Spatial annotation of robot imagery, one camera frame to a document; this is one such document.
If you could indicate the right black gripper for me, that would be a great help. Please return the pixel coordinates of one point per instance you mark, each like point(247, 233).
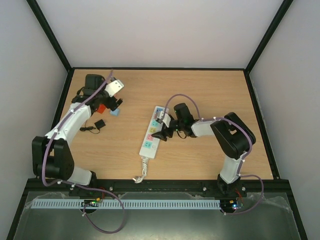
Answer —
point(169, 131)

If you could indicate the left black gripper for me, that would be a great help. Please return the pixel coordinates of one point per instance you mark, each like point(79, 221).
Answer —
point(110, 105)

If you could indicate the red cube adapter plug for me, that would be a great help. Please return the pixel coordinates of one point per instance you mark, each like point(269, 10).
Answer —
point(101, 109)

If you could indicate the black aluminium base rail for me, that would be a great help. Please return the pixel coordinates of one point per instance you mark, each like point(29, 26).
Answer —
point(203, 188)

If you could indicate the black usb plug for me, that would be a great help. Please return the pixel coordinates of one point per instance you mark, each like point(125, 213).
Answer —
point(95, 128)

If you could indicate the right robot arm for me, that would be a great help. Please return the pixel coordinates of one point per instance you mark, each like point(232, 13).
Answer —
point(234, 137)

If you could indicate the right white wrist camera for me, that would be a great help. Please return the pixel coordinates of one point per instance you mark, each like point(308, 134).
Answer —
point(163, 117)

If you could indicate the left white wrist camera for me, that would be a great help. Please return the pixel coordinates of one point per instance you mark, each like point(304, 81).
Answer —
point(114, 87)

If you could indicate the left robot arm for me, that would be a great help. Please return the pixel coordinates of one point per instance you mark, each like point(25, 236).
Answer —
point(52, 159)

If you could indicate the light blue cable duct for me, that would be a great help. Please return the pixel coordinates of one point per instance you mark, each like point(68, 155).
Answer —
point(128, 204)

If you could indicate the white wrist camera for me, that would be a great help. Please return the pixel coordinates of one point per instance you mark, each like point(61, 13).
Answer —
point(163, 117)
point(114, 87)

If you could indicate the blue plug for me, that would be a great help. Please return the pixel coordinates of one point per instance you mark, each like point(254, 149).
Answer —
point(115, 112)

